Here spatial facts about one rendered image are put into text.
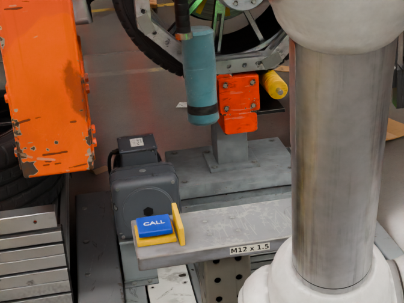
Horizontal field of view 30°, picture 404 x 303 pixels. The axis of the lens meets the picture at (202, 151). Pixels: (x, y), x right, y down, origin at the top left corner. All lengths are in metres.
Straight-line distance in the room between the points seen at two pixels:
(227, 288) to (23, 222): 0.56
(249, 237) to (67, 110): 0.49
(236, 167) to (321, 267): 1.50
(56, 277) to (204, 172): 0.67
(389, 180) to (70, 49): 1.53
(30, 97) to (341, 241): 0.97
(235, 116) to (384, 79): 1.48
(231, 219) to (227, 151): 0.80
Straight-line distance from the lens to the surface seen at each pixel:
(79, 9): 2.17
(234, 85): 2.16
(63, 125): 1.71
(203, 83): 2.02
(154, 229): 1.54
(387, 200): 2.70
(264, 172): 2.37
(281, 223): 1.59
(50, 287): 1.98
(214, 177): 2.35
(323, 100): 0.72
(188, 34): 1.88
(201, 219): 1.63
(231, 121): 2.19
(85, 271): 2.12
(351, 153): 0.77
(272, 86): 2.21
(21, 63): 1.67
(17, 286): 1.98
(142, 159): 2.09
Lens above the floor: 1.21
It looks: 23 degrees down
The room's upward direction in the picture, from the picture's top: 4 degrees counter-clockwise
